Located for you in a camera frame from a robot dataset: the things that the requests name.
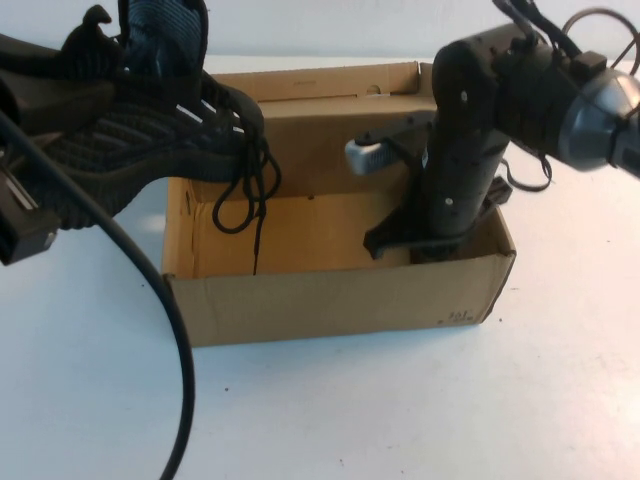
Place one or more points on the right camera mount plate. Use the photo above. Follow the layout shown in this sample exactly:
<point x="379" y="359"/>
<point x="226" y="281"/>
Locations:
<point x="395" y="135"/>

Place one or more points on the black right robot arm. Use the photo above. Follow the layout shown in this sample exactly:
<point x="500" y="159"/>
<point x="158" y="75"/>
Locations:
<point x="590" y="125"/>

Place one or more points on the brown cardboard shoe box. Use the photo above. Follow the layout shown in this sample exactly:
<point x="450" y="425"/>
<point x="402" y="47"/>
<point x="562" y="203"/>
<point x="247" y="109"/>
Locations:
<point x="325" y="310"/>

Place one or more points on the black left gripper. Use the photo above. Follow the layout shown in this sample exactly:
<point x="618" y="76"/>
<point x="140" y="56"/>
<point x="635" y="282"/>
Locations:
<point x="20" y="230"/>

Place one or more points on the black knit laced shoe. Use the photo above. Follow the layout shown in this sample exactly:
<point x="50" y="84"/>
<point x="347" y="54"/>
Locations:
<point x="150" y="145"/>

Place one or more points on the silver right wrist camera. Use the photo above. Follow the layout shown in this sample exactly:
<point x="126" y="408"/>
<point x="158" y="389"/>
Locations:
<point x="367" y="160"/>

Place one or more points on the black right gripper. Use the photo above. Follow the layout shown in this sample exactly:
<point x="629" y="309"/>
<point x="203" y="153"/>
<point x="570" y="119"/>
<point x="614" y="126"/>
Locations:
<point x="455" y="190"/>

